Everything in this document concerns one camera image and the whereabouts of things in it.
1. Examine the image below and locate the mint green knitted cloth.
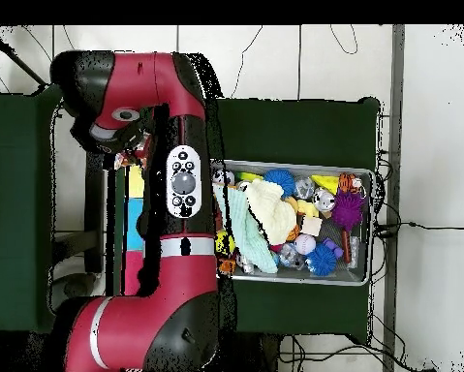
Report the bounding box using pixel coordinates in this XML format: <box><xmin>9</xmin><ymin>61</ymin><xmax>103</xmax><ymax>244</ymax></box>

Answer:
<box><xmin>213</xmin><ymin>183</ymin><xmax>279</xmax><ymax>274</ymax></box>

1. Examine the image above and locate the cream knitted cloth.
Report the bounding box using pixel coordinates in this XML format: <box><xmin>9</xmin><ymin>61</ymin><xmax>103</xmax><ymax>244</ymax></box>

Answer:
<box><xmin>245</xmin><ymin>178</ymin><xmax>297</xmax><ymax>246</ymax></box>

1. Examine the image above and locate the white cloth with colourful spots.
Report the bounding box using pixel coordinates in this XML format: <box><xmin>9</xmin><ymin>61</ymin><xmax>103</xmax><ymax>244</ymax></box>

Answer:
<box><xmin>112</xmin><ymin>133</ymin><xmax>153</xmax><ymax>171</ymax></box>

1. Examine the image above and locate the metal mesh bin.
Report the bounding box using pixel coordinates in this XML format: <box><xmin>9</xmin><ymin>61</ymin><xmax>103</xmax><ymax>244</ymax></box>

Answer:
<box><xmin>211</xmin><ymin>157</ymin><xmax>375</xmax><ymax>287</ymax></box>

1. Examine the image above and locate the wooden box with three holes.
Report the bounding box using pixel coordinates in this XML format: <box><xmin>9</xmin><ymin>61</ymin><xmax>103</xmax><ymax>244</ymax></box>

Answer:
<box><xmin>122</xmin><ymin>164</ymin><xmax>145</xmax><ymax>296</ymax></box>

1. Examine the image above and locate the small soccer ball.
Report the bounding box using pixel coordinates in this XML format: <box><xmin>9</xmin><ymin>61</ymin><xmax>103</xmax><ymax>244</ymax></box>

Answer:
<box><xmin>211</xmin><ymin>169</ymin><xmax>235</xmax><ymax>186</ymax></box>

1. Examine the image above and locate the large yellow ball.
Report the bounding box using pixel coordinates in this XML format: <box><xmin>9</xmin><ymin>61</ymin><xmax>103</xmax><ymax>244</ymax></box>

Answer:
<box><xmin>214</xmin><ymin>230</ymin><xmax>236</xmax><ymax>256</ymax></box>

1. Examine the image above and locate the blue spiky ball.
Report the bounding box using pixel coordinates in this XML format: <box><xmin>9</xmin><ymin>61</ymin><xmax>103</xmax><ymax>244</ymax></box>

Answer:
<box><xmin>263</xmin><ymin>169</ymin><xmax>296</xmax><ymax>197</ymax></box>
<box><xmin>304</xmin><ymin>243</ymin><xmax>338</xmax><ymax>277</ymax></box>

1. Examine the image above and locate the white baseball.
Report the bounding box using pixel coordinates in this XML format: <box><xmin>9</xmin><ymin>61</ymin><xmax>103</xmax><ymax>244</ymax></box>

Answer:
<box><xmin>294</xmin><ymin>233</ymin><xmax>317</xmax><ymax>256</ymax></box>

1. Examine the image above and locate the dark green tablecloth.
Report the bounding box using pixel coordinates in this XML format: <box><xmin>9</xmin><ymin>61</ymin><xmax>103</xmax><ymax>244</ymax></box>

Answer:
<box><xmin>110</xmin><ymin>96</ymin><xmax>382</xmax><ymax>344</ymax></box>

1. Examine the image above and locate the purple spiky ball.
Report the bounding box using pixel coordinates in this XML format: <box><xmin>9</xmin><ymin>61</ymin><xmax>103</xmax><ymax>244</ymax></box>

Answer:
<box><xmin>330</xmin><ymin>189</ymin><xmax>366</xmax><ymax>232</ymax></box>

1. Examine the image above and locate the orange striped tiger plush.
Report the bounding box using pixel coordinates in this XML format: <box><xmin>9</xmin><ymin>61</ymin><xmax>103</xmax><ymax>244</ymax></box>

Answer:
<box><xmin>337</xmin><ymin>172</ymin><xmax>366</xmax><ymax>195</ymax></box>

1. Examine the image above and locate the dark green side table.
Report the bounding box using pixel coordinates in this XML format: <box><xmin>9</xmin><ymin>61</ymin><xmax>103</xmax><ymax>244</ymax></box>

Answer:
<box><xmin>0</xmin><ymin>84</ymin><xmax>69</xmax><ymax>335</ymax></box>

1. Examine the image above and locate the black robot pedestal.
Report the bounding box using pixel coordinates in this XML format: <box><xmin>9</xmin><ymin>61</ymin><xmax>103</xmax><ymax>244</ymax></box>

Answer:
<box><xmin>231</xmin><ymin>332</ymin><xmax>280</xmax><ymax>372</ymax></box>

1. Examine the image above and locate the grey metal rail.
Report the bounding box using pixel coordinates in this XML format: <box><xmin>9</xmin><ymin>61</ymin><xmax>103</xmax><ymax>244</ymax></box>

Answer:
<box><xmin>382</xmin><ymin>24</ymin><xmax>406</xmax><ymax>372</ymax></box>

